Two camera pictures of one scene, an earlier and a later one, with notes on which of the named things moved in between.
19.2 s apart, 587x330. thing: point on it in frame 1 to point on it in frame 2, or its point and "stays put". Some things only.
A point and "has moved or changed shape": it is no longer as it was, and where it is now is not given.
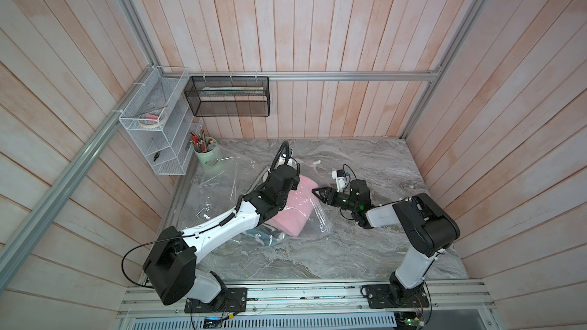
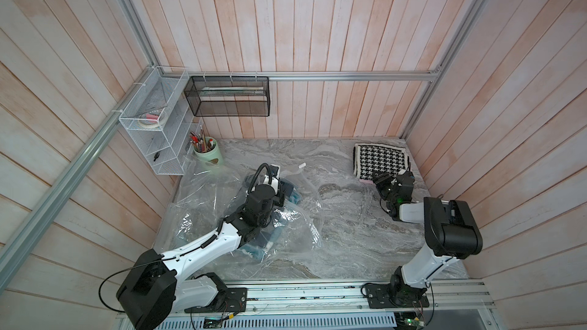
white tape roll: [150, 121] stays put
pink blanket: [292, 219] to [367, 181]
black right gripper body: [343, 202] to [385, 188]
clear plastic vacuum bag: [224, 183] has moved or changed shape
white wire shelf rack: [164, 119] stays put
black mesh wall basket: [228, 96] stays put
